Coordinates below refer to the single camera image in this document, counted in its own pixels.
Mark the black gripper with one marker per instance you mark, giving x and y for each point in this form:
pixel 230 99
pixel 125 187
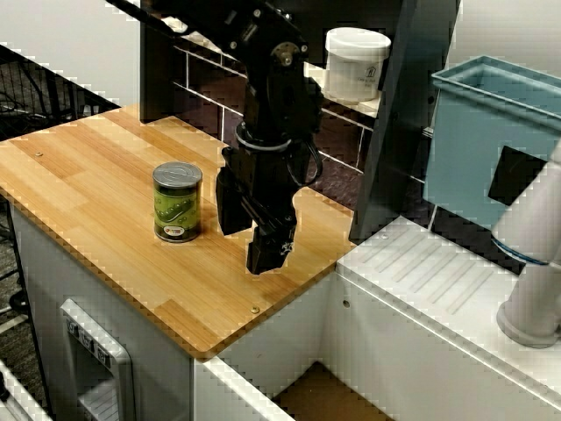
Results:
pixel 263 184

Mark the green pea can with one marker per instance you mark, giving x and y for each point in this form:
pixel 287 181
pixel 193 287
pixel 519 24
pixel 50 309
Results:
pixel 177 206

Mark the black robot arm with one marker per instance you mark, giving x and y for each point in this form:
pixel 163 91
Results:
pixel 267 66

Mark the white toy sink unit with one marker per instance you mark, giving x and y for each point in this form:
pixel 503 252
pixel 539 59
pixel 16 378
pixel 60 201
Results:
pixel 416 316

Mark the dark tile backsplash panel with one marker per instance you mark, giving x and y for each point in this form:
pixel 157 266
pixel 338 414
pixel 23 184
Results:
pixel 342 144

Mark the dark upright back panel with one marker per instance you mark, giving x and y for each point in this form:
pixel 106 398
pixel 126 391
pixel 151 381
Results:
pixel 160 74

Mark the white lidded jar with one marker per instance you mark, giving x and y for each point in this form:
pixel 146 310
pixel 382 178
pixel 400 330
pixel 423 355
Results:
pixel 352 70

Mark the white kitchen cabinet body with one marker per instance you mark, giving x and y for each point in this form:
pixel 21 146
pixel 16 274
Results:
pixel 44 285

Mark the teal toy cabinet box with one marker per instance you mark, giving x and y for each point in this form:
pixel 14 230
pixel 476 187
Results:
pixel 464 144

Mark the dark upright post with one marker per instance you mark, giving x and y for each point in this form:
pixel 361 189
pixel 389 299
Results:
pixel 394 131

